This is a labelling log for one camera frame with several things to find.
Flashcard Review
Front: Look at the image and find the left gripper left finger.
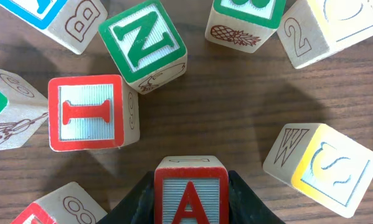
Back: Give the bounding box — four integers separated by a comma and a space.
97, 171, 154, 224

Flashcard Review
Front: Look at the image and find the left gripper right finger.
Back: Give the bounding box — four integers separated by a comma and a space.
228, 170, 285, 224

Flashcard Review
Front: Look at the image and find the red A block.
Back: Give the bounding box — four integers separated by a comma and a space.
154, 156, 229, 224

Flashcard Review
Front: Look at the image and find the red I block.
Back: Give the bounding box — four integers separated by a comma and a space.
48, 75, 140, 152

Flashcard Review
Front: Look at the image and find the red U block centre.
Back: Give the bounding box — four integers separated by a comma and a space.
12, 182, 107, 224

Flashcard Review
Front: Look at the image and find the yellow block middle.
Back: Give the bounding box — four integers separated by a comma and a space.
263, 123, 373, 218

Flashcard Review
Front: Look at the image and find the yellow block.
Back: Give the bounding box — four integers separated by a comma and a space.
263, 123, 373, 218
277, 0, 373, 68

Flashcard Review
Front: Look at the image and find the green F block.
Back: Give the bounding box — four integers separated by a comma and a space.
0, 69, 48, 151

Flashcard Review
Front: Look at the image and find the green N block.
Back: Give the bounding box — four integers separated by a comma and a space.
98, 0, 187, 95

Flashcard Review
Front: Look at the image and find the green B block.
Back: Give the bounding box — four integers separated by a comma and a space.
205, 0, 286, 53

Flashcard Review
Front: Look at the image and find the yellow block top centre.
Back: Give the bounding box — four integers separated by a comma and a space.
277, 0, 373, 68

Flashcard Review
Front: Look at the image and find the blue X block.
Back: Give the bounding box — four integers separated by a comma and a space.
0, 0, 108, 55

